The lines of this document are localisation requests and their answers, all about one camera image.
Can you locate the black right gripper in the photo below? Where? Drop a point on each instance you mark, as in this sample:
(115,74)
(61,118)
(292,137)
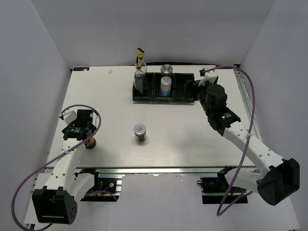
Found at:
(190,86)

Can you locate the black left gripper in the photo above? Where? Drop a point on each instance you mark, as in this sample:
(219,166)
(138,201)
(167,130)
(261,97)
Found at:
(93,127)

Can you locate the blue label spice jar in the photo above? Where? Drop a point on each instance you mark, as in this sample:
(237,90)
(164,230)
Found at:
(165,86)

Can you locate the silver lid pink salt jar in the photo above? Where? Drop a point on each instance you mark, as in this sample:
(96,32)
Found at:
(166,70)

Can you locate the glass bottle with brown sauce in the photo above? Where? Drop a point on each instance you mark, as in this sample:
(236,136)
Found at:
(139,77)

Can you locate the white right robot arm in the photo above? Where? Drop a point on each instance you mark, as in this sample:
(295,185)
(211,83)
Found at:
(276,178)

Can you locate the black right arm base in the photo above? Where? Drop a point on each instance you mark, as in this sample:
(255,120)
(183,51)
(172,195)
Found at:
(214,188)

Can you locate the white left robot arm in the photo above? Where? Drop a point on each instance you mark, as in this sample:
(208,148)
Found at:
(56,202)

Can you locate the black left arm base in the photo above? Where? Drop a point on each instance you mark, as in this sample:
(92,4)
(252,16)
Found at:
(104,187)

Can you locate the black three-compartment organizer tray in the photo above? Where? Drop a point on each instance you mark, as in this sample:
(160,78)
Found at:
(152,93)

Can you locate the small brown spice jar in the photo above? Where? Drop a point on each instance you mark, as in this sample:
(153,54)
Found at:
(91,143)

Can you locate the red lid dark spice jar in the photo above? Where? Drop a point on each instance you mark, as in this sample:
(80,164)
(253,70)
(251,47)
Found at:
(140,132)

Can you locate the blue logo sticker left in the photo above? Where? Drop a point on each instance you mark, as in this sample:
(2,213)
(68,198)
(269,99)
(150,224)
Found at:
(81,69)

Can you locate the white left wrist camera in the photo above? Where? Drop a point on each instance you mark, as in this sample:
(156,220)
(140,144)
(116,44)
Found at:
(68,116)

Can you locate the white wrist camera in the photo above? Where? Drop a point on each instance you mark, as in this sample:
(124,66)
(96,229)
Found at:
(207,75)
(68,116)

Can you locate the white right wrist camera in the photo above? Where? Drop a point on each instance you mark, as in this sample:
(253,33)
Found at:
(207,75)

